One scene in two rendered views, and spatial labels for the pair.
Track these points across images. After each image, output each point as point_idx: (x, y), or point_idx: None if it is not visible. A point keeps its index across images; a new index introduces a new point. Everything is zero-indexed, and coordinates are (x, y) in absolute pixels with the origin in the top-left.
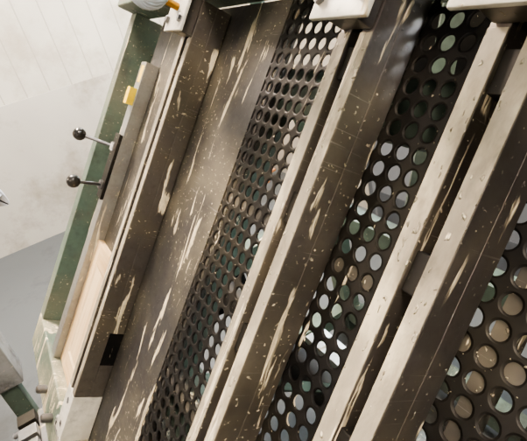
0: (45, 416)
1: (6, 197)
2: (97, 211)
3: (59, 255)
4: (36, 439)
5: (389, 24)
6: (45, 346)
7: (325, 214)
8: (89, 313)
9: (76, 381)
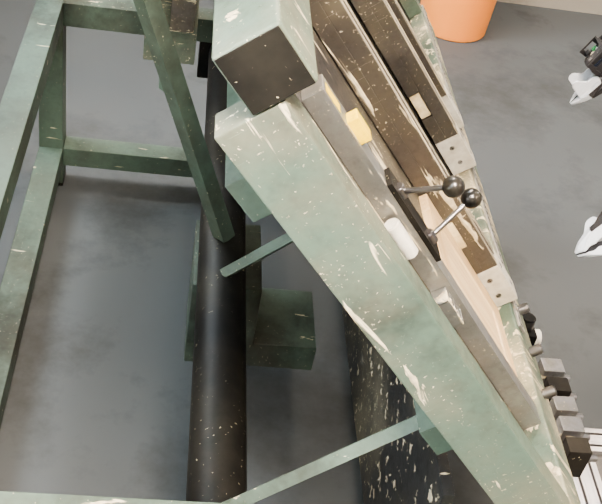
0: (535, 345)
1: (577, 244)
2: (443, 266)
3: (529, 448)
4: (557, 404)
5: None
6: (551, 437)
7: None
8: (473, 303)
9: (488, 243)
